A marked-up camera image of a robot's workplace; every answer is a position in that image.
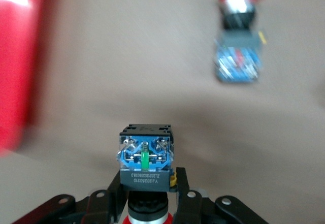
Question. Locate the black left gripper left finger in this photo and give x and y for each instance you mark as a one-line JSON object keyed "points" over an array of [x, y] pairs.
{"points": [[96, 208]]}

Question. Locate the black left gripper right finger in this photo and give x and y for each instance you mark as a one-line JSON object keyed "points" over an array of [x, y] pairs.
{"points": [[193, 208]]}

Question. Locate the red mushroom push button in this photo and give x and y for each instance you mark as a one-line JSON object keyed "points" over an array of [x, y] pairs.
{"points": [[144, 155], [236, 61]]}

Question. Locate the brown table cover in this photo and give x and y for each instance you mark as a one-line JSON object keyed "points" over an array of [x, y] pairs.
{"points": [[127, 56]]}

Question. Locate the red plastic tray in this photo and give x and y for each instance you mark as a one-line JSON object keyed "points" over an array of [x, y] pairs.
{"points": [[15, 56]]}

